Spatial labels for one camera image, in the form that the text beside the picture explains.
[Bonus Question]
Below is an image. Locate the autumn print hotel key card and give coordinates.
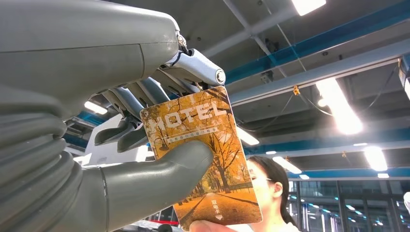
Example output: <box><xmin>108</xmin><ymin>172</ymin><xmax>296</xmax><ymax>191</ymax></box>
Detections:
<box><xmin>140</xmin><ymin>85</ymin><xmax>264</xmax><ymax>232</ymax></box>

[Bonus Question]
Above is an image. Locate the person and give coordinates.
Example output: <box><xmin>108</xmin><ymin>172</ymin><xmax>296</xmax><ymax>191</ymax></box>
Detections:
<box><xmin>224</xmin><ymin>156</ymin><xmax>302</xmax><ymax>232</ymax></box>

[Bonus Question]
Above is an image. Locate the ceiling light panel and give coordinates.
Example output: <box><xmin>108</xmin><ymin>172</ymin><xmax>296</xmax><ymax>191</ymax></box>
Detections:
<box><xmin>315</xmin><ymin>77</ymin><xmax>364</xmax><ymax>136</ymax></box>
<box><xmin>364</xmin><ymin>146</ymin><xmax>389</xmax><ymax>172</ymax></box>
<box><xmin>84</xmin><ymin>101</ymin><xmax>108</xmax><ymax>116</ymax></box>
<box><xmin>272</xmin><ymin>156</ymin><xmax>302</xmax><ymax>175</ymax></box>
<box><xmin>236</xmin><ymin>126</ymin><xmax>260</xmax><ymax>146</ymax></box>
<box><xmin>291</xmin><ymin>0</ymin><xmax>327</xmax><ymax>16</ymax></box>

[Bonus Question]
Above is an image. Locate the ribbed grey left arm sleeve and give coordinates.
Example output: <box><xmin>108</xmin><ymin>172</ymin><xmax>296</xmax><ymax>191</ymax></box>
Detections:
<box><xmin>0</xmin><ymin>84</ymin><xmax>85</xmax><ymax>232</ymax></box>

